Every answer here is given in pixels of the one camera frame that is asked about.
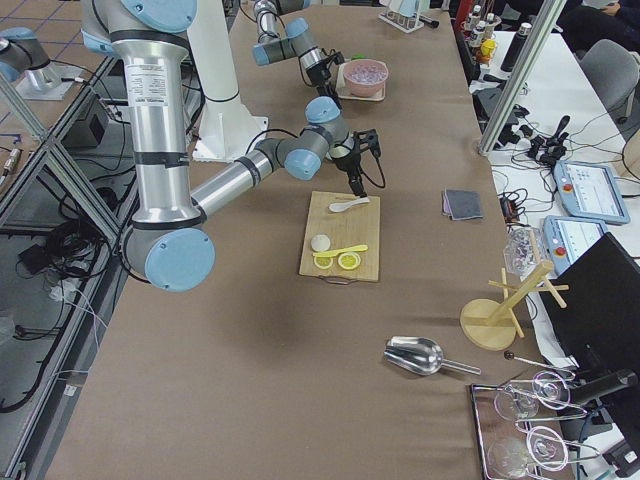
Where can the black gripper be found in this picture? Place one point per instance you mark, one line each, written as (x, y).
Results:
(346, 163)
(318, 75)

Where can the white ceramic spoon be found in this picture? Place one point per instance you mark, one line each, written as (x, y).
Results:
(339, 207)

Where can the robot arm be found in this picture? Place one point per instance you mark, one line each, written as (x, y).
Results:
(297, 41)
(166, 242)

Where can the green bowl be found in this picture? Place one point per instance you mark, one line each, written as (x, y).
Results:
(339, 151)

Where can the pink bowl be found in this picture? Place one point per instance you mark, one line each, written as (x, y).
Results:
(364, 90)

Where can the pile of ice cubes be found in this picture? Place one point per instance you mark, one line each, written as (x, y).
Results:
(365, 73)

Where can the metal ice scoop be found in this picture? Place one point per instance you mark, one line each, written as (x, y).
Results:
(422, 356)

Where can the bamboo cutting board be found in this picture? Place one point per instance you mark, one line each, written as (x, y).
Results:
(357, 225)

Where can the yellow plastic knife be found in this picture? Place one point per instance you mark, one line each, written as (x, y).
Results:
(336, 252)

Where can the white steamed bun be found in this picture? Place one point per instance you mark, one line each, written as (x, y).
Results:
(320, 243)

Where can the stacked lemon slices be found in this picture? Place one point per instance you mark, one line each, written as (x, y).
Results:
(349, 260)

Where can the lemon slice near bun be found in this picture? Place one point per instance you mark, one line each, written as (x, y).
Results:
(323, 263)

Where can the grey folded cloth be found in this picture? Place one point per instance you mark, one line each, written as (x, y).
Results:
(461, 204)

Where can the wooden mug tree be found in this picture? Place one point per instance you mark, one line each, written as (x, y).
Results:
(493, 325)

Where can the black water bottle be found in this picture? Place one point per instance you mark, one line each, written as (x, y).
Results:
(515, 47)

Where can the teach pendant near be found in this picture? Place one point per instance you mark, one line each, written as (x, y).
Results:
(568, 238)

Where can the teach pendant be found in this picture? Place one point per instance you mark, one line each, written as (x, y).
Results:
(590, 191)
(568, 238)

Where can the teach pendant far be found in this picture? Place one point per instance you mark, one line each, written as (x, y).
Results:
(590, 191)

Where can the wine glass upper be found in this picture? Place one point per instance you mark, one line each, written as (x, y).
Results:
(523, 400)

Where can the wine glass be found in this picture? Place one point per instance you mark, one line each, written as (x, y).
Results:
(539, 454)
(523, 400)

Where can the grey office chair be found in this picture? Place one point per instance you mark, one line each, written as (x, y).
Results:
(613, 72)

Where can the black monitor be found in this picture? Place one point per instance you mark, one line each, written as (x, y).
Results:
(599, 327)

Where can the wine glass lower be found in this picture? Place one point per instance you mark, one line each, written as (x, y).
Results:
(539, 454)

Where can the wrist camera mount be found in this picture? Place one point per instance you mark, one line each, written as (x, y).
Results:
(367, 141)

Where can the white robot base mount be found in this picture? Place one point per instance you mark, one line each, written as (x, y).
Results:
(226, 126)

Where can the aluminium frame post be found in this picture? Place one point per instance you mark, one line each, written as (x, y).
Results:
(541, 29)

